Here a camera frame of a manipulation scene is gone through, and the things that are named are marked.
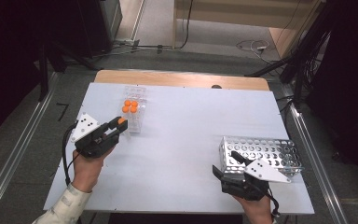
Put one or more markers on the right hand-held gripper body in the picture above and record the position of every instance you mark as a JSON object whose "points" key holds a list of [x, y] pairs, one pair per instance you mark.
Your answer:
{"points": [[245, 188]]}

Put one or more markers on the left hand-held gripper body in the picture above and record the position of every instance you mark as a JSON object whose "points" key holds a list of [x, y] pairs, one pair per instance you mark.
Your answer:
{"points": [[91, 146]]}

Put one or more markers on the clear acrylic tube rack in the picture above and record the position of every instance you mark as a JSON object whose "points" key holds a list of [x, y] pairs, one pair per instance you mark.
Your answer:
{"points": [[135, 121]]}

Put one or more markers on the perforated metal tube rack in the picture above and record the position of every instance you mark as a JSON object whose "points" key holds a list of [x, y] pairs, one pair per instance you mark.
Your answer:
{"points": [[267, 149]]}

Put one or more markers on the person's left hand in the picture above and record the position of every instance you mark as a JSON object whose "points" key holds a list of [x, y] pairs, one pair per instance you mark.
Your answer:
{"points": [[87, 171]]}

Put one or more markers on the person's right hand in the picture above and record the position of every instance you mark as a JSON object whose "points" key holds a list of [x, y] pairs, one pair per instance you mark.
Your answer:
{"points": [[258, 211]]}

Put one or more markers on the white board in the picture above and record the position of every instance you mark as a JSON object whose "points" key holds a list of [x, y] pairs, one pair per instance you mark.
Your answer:
{"points": [[180, 155]]}

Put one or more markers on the wooden table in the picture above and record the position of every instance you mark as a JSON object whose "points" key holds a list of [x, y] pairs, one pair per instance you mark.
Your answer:
{"points": [[167, 77]]}

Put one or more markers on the black metal stand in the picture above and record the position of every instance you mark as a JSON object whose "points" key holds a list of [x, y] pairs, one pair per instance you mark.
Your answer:
{"points": [[43, 74]]}

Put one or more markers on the black cabinet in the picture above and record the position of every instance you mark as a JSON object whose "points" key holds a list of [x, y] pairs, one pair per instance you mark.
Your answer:
{"points": [[99, 28]]}

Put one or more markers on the light wooden furniture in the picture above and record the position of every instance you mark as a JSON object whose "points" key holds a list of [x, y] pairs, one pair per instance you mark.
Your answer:
{"points": [[230, 12]]}

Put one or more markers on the metal floor rail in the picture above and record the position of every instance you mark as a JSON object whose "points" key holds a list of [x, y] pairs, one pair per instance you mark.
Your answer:
{"points": [[310, 146], [15, 149]]}

